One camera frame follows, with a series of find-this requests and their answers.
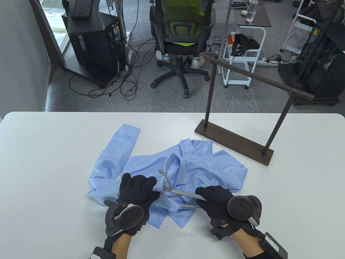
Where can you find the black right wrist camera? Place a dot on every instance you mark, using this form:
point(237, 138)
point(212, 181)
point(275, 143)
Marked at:
point(275, 245)

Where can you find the black left hand controller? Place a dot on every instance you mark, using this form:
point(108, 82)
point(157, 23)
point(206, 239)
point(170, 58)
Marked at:
point(126, 218)

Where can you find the dark brown clothes rack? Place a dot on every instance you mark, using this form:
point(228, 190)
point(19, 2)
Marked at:
point(234, 140)

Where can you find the light blue long-sleeve shirt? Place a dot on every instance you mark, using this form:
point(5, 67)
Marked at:
point(199, 170)

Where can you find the white power strip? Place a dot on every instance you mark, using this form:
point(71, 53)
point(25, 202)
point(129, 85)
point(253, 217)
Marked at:
point(258, 62)

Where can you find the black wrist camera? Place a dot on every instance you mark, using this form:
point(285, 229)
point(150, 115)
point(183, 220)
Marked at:
point(101, 253)
point(275, 245)

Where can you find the white rolling cart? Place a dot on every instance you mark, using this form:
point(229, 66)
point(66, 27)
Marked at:
point(237, 78)

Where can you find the dark smartphone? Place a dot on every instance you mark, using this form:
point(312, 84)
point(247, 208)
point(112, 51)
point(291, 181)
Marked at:
point(238, 4)

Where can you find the clear water bottle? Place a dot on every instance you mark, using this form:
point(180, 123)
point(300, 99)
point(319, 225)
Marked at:
point(251, 10)

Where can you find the black office chair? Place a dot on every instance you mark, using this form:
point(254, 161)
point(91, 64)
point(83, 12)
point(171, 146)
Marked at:
point(178, 51)

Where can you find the black right hand controller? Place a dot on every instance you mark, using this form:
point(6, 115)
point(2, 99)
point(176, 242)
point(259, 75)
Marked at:
point(242, 207)

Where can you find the black keyboard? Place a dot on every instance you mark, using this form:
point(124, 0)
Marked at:
point(80, 8)

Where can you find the person's left hand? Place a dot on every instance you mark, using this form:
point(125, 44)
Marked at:
point(137, 188)

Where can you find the person's left forearm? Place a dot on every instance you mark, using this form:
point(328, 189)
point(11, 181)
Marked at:
point(121, 246)

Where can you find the black hand controller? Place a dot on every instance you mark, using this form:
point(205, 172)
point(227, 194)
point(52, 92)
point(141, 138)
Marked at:
point(126, 218)
point(242, 207)

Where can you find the small brown side table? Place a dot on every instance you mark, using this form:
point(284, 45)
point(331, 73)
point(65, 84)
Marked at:
point(261, 19)

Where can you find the person's right hand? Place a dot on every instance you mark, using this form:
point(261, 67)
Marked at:
point(215, 199)

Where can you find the dark window frame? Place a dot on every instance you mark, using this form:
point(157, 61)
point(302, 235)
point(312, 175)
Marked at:
point(48, 35)

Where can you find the white step ladder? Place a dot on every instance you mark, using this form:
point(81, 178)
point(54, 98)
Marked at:
point(303, 19)

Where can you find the black computer cart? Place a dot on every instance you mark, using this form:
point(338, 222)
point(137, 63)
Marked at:
point(91, 40)

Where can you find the grey plastic hanger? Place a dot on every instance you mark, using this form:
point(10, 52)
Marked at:
point(186, 193)

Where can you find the person's right forearm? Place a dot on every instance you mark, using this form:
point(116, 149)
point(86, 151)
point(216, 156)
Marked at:
point(248, 242)

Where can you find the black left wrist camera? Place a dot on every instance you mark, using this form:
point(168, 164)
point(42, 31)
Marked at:
point(101, 253)

